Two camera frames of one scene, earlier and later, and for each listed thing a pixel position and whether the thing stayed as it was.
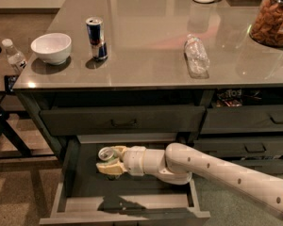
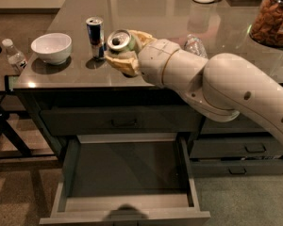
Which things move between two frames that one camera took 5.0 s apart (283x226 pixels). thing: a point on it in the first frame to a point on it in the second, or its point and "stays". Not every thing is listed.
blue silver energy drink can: [95, 31] stays
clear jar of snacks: [273, 23] stays
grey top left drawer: [158, 121] stays
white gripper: [134, 160] to [154, 61]
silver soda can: [108, 153] to [120, 41]
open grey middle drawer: [86, 196] stays
